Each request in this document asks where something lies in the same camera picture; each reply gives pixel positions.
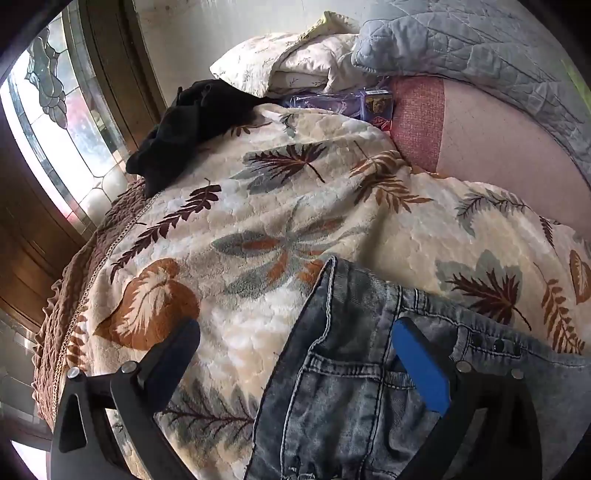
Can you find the wooden window frame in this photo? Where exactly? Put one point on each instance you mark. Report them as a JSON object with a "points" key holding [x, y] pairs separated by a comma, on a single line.
{"points": [[124, 55]]}

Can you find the grey-blue quilt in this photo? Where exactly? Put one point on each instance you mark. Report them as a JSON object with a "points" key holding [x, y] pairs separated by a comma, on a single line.
{"points": [[461, 41]]}

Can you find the leaf-print fleece blanket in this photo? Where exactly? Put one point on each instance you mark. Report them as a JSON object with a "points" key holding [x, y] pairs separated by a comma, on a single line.
{"points": [[277, 207]]}

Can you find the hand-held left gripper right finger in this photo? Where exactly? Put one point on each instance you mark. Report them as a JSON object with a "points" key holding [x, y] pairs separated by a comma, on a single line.
{"points": [[420, 364]]}

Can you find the white floral pillow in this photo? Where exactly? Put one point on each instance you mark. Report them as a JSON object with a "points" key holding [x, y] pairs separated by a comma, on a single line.
{"points": [[258, 60]]}

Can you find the black cloth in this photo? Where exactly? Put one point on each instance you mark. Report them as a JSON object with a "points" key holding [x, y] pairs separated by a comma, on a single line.
{"points": [[194, 120]]}

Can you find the stained glass window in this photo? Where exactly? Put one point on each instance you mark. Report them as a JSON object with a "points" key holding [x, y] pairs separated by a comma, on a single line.
{"points": [[69, 138]]}

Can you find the small printed box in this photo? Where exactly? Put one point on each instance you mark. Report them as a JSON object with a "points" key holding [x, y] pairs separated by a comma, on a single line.
{"points": [[378, 108]]}

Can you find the blue denim pants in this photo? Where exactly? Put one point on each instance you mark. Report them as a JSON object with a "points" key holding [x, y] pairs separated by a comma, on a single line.
{"points": [[341, 378]]}

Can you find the brown quilted bedspread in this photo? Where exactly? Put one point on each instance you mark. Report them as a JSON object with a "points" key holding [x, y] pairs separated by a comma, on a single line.
{"points": [[69, 295]]}

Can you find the clear plastic packaging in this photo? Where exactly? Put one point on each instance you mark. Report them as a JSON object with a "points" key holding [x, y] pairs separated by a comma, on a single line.
{"points": [[323, 104]]}

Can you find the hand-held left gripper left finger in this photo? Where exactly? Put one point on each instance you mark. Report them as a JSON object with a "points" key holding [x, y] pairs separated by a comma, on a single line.
{"points": [[173, 353]]}

